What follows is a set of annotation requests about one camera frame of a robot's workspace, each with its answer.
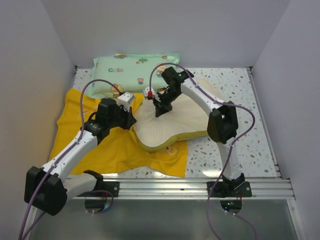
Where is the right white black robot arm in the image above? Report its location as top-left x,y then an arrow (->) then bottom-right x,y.
144,67 -> 245,198

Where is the purple cable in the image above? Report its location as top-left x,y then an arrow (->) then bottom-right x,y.
17,79 -> 126,240
148,62 -> 258,240

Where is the yellow pillowcase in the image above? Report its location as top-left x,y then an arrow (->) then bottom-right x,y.
50,88 -> 188,177

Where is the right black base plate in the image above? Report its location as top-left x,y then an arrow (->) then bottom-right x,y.
206,181 -> 253,198

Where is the green cartoon bear pillow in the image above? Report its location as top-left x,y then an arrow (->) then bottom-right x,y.
85,53 -> 180,99

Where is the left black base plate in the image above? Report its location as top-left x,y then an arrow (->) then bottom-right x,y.
94,181 -> 120,198

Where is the cream yellow-edged pillow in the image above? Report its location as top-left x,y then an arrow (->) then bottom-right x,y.
133,94 -> 209,152

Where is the aluminium mounting rail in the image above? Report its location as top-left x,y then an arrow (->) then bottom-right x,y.
67,176 -> 296,200

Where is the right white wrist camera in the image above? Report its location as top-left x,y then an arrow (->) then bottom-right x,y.
142,86 -> 156,100

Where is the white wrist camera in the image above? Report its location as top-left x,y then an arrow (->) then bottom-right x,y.
116,92 -> 135,112
142,86 -> 156,100

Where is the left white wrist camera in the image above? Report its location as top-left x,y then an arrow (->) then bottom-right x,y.
116,92 -> 135,112

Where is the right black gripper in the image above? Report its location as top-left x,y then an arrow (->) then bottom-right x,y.
152,87 -> 181,117

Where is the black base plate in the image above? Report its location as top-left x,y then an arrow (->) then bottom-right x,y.
94,181 -> 120,198
206,181 -> 253,198

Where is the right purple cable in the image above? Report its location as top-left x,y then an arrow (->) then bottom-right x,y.
148,62 -> 258,240

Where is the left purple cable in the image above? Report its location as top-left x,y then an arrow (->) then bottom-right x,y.
17,79 -> 126,240

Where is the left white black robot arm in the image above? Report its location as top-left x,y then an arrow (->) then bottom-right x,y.
24,92 -> 136,216

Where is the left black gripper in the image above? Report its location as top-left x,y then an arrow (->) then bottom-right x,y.
107,104 -> 137,131

